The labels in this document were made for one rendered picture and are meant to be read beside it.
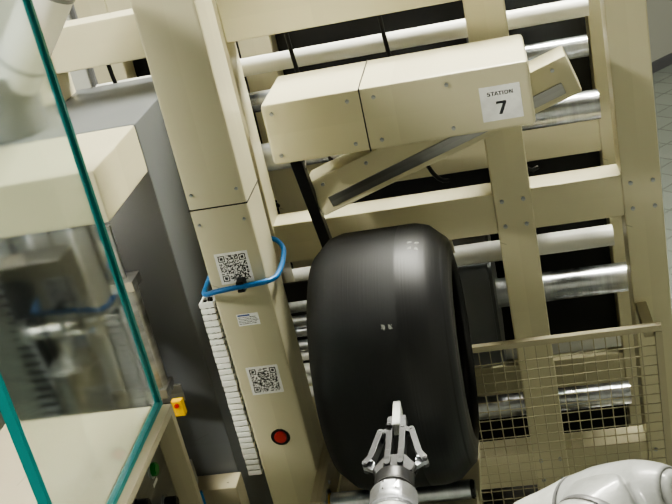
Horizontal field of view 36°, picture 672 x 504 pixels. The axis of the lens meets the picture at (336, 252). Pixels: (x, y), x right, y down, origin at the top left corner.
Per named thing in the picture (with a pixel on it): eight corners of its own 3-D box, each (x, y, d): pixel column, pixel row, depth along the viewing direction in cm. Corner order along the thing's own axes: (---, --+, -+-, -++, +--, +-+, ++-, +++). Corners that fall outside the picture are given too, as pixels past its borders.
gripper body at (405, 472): (413, 476, 187) (414, 440, 194) (367, 481, 188) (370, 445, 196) (420, 505, 191) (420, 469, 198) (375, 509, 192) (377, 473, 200)
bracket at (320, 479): (318, 537, 240) (309, 503, 236) (336, 436, 275) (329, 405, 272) (332, 535, 239) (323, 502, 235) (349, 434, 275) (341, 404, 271)
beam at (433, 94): (273, 167, 241) (258, 106, 235) (289, 132, 264) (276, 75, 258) (536, 125, 230) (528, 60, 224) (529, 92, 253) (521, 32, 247)
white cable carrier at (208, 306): (248, 475, 250) (198, 304, 231) (252, 463, 254) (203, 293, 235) (266, 474, 249) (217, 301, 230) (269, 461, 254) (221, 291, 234)
